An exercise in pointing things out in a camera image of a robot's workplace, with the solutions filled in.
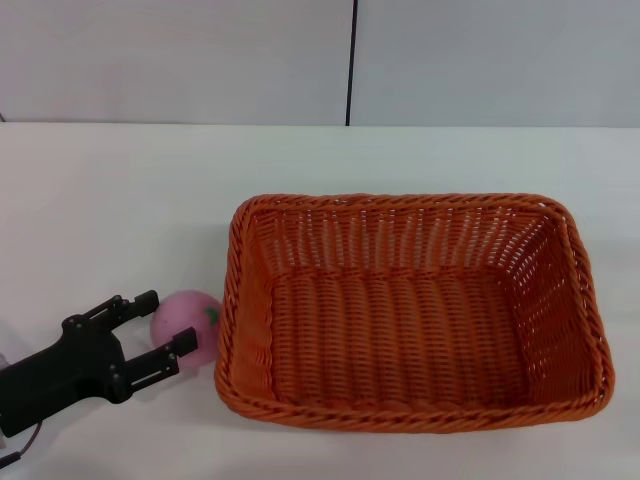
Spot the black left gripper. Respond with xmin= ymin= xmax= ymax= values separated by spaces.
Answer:
xmin=0 ymin=289 xmax=199 ymax=438

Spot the pink peach toy ball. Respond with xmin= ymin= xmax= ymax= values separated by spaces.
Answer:
xmin=149 ymin=289 xmax=224 ymax=374

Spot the orange woven plastic basket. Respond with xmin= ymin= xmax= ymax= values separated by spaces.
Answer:
xmin=214 ymin=192 xmax=616 ymax=429

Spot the thin dark gripper cable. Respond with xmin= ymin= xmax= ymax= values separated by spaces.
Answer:
xmin=0 ymin=420 xmax=44 ymax=465

